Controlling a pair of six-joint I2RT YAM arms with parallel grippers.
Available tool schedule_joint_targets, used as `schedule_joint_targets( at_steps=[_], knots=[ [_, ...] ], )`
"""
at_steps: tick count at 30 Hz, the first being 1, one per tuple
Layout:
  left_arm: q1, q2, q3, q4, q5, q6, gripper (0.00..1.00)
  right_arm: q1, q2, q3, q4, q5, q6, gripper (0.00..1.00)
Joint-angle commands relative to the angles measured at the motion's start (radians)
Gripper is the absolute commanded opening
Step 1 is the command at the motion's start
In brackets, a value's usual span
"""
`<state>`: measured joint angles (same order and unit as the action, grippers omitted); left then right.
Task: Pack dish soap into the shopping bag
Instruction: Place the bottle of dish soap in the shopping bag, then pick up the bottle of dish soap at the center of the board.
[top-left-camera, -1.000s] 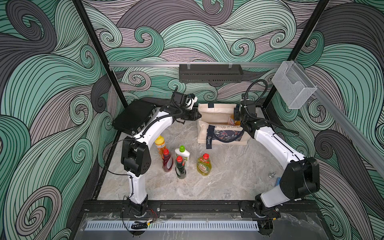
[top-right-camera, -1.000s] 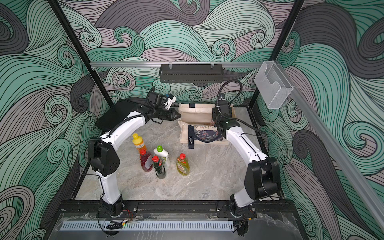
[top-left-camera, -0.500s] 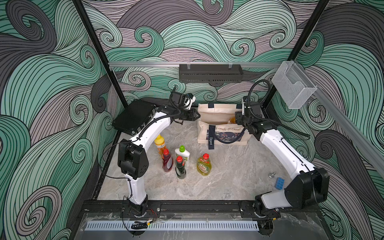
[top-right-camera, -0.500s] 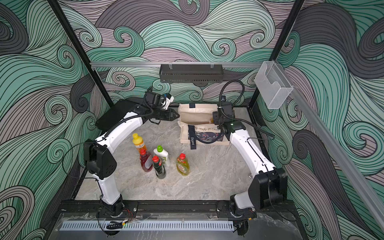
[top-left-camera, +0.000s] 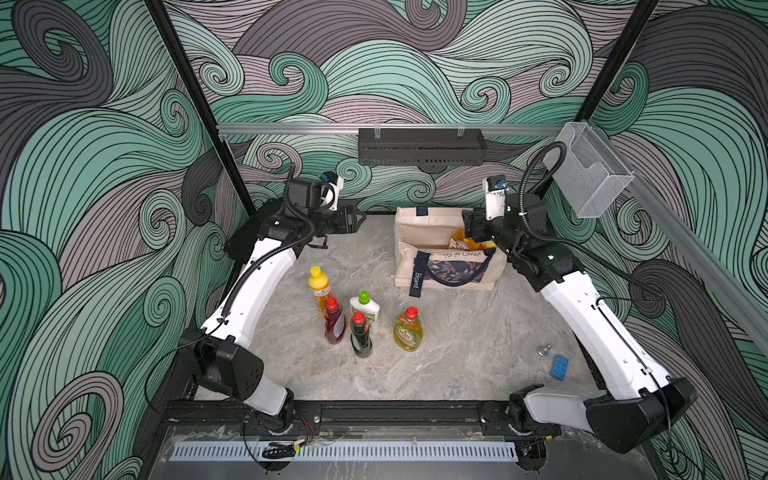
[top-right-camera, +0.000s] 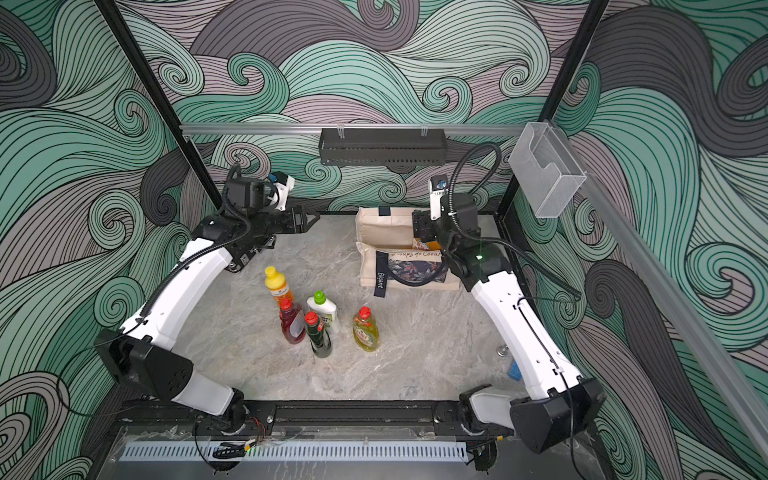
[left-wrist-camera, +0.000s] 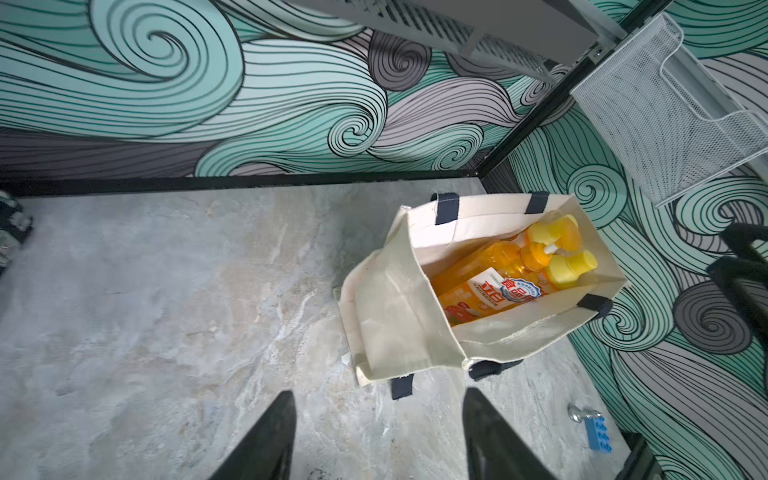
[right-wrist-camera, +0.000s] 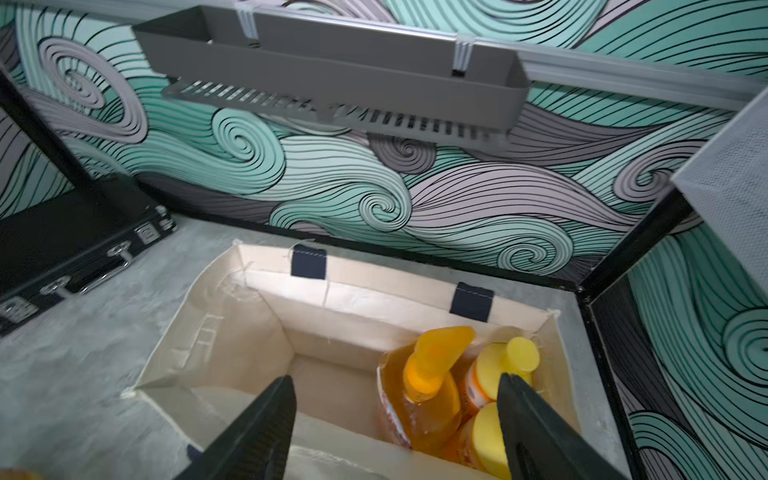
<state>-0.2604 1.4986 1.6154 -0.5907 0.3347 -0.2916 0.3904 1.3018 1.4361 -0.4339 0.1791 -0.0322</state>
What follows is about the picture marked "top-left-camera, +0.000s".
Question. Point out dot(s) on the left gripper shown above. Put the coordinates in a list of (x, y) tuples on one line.
[(344, 219)]

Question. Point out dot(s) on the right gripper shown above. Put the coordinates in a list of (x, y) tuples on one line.
[(474, 224)]

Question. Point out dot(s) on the large orange dish soap bottle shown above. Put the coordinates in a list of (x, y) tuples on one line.
[(459, 241)]

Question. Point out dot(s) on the beige canvas shopping bag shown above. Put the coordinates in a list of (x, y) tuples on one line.
[(425, 259)]

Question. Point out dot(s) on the yellow cap orange bottle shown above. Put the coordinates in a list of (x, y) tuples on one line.
[(320, 285)]

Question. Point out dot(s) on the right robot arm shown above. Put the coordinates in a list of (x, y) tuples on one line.
[(640, 399)]

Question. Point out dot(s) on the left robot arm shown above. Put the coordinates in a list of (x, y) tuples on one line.
[(217, 354)]

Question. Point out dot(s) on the white bottle green cap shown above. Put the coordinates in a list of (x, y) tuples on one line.
[(364, 304)]

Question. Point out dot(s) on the red liquid bottle red cap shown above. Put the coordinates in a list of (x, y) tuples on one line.
[(335, 321)]

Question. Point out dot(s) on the black case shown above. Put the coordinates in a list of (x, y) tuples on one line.
[(240, 245)]

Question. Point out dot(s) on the dark green bottle red cap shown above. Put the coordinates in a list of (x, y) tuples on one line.
[(360, 336)]

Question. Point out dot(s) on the yellow-green bottle red cap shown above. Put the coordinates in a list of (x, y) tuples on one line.
[(407, 329)]

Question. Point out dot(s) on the small metal bolt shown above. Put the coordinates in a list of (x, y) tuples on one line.
[(544, 350)]

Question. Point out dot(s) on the blue toy brick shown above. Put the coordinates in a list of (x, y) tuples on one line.
[(559, 368)]

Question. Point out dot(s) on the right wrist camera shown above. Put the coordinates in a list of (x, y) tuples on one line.
[(495, 191)]

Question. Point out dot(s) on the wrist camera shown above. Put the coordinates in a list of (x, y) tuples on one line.
[(310, 196), (495, 191)]

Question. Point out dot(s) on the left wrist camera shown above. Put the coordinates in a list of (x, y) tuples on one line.
[(310, 196)]

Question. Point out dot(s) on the black wall shelf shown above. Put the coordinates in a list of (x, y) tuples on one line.
[(422, 147)]

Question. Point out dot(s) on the clear plastic wall bin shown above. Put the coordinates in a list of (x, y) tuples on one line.
[(593, 173)]

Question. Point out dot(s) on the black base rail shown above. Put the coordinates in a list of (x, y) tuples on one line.
[(331, 418)]

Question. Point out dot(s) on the white slotted cable duct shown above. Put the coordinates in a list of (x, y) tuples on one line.
[(413, 451)]

